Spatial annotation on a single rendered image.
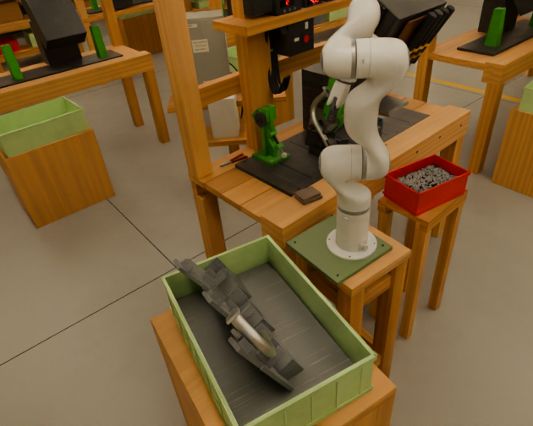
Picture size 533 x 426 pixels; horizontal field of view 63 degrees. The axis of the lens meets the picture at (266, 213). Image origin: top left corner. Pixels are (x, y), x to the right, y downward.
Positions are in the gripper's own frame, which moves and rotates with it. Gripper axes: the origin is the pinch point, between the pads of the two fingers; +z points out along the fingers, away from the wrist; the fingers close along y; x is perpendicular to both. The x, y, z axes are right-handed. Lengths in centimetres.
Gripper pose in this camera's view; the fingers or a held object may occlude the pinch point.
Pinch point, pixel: (332, 117)
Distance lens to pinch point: 174.8
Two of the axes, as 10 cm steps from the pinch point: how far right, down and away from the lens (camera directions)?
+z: -2.3, 8.0, 5.6
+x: 8.7, 4.2, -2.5
